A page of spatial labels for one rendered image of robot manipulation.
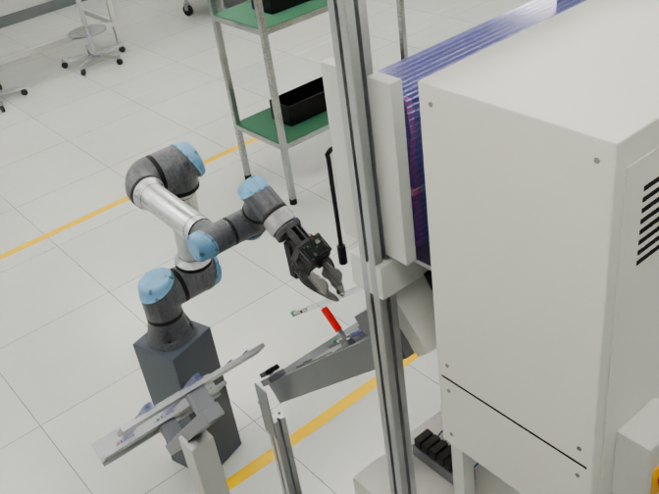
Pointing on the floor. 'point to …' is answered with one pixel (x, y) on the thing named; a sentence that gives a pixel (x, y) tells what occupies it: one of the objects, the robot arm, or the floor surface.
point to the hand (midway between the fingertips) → (336, 295)
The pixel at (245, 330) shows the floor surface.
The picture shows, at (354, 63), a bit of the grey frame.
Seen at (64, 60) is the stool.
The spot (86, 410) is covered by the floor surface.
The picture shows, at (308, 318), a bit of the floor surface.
